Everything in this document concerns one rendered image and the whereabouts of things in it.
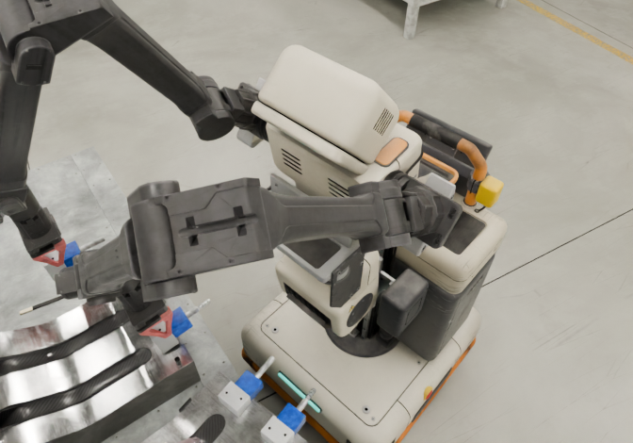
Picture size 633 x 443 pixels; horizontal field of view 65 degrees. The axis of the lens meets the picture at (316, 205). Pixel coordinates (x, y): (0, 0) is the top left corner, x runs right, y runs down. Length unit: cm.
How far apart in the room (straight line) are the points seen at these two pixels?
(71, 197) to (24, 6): 91
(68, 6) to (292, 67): 35
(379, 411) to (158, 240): 127
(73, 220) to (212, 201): 107
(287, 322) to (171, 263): 132
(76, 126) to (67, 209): 176
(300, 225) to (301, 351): 123
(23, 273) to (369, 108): 98
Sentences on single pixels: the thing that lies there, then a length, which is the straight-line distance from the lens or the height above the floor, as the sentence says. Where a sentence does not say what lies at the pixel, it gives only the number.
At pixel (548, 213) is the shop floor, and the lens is 272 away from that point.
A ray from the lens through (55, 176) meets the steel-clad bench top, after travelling 166.
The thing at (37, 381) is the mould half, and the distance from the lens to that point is 112.
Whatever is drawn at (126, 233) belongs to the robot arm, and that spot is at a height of 144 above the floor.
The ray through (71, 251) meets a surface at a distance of 122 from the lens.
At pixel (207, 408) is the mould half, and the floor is 86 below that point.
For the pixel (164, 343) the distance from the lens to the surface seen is 105.
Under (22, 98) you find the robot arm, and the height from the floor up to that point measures 141.
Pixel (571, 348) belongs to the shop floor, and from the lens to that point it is 228.
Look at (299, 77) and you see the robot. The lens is 84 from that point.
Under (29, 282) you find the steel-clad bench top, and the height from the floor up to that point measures 80.
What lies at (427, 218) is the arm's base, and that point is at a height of 122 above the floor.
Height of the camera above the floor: 182
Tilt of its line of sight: 47 degrees down
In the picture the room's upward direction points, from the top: 1 degrees clockwise
